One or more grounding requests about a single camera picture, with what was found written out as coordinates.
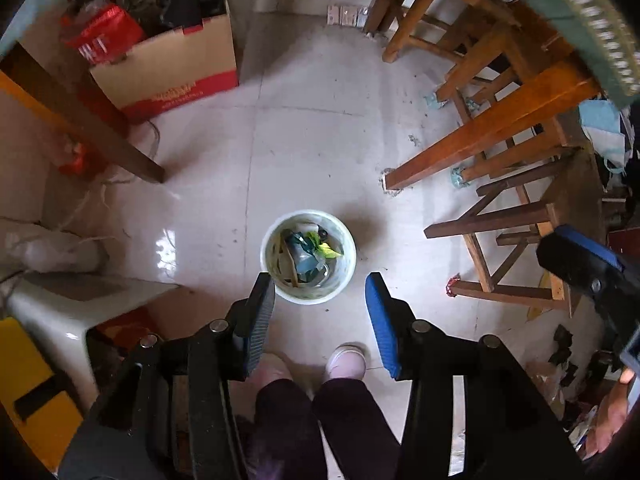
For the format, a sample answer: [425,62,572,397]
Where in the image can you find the teal bag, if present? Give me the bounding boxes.
[281,226,329,287]

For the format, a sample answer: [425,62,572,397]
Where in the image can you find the green snack packet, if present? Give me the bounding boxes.
[304,231,342,260]

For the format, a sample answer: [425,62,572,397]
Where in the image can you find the white trash bucket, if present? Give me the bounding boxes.
[259,209,357,306]

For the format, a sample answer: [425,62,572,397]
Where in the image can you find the person right hand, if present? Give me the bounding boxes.
[585,368,634,458]

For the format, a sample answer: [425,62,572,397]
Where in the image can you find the wooden stool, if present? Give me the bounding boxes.
[424,148,605,315]

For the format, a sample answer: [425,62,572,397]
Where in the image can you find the light blue paper bag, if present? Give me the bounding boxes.
[578,100,626,174]

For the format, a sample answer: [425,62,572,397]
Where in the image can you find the cardboard box red stripe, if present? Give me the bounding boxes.
[90,11,239,124]

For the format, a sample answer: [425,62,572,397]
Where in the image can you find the wooden table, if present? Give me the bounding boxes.
[1,0,603,191]

